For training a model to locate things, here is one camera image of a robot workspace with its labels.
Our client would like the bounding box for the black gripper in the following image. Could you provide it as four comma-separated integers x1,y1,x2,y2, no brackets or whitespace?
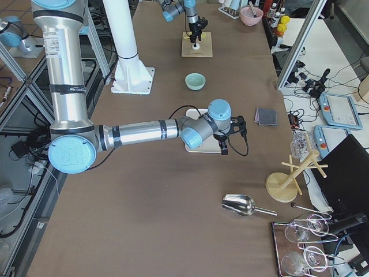
216,115,246,155
189,16,208,44

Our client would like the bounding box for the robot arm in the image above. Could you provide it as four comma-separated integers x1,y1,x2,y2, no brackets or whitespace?
157,0,208,47
31,1,248,174

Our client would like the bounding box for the light green ceramic bowl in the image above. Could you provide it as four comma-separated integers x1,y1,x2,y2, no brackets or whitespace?
184,73,206,91

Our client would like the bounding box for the pink bowl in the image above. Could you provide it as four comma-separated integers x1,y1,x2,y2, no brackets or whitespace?
240,6,264,26

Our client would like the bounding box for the cream rabbit serving tray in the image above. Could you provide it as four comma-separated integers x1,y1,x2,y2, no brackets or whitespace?
184,108,221,154

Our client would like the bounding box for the wooden cutting board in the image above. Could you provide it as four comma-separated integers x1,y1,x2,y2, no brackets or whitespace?
181,32,213,58

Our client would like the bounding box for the folded grey cloth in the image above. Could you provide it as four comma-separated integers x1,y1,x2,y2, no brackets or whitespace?
254,107,277,126

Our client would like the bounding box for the metal scoop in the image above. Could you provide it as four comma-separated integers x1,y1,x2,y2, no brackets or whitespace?
221,194,278,216

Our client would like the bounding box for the wooden mug tree stand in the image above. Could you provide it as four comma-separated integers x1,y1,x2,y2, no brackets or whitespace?
265,132,328,203

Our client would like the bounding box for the clear plastic container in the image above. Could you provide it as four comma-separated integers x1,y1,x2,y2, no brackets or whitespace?
290,131,316,160

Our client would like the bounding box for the blue teach pendant lower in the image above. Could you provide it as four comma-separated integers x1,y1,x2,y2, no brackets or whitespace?
314,125,351,158

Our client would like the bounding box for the blue teach pendant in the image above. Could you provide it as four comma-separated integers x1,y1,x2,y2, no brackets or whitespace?
314,125,351,158
319,93,363,130

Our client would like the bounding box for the blue teach pendant upper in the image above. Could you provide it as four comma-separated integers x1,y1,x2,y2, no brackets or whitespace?
319,93,363,130

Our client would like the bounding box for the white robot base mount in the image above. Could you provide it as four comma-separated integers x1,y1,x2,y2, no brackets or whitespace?
103,0,155,95

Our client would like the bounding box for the aluminium frame post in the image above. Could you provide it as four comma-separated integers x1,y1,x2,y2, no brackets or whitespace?
276,0,326,91

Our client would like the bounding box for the wire glass rack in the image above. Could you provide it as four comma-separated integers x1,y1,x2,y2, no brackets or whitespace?
271,212,345,276

